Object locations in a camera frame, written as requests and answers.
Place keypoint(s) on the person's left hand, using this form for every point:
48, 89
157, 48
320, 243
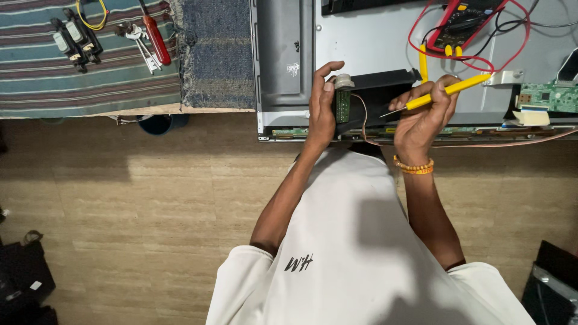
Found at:
319, 113

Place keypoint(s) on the person's right hand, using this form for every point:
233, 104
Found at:
420, 131

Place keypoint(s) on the small green circuit board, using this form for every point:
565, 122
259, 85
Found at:
343, 106

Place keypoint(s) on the yellow multimeter probe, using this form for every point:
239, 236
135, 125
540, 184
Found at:
423, 63
465, 85

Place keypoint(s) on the black plastic sheet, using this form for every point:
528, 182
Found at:
384, 88

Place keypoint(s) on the grey television back panel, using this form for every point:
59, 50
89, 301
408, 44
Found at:
361, 40

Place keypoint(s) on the black bar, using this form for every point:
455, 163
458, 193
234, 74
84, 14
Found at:
361, 5

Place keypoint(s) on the red multimeter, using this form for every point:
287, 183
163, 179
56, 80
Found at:
460, 22

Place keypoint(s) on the blue woven mat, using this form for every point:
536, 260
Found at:
216, 58

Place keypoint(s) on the black probe lead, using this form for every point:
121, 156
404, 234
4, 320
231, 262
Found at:
499, 27

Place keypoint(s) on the white t-shirt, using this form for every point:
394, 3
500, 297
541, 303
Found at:
361, 252

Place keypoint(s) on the red probe lead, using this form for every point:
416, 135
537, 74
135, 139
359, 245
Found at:
524, 40

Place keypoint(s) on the dark bucket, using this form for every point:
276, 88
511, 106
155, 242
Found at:
162, 124

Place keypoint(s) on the bunch of keys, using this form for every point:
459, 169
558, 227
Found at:
140, 43

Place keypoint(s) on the black box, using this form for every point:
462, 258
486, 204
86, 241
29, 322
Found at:
553, 289

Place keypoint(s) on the striped cloth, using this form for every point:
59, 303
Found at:
67, 90

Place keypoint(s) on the black bag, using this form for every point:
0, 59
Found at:
25, 280

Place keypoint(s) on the metal bracket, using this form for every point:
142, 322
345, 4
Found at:
505, 77

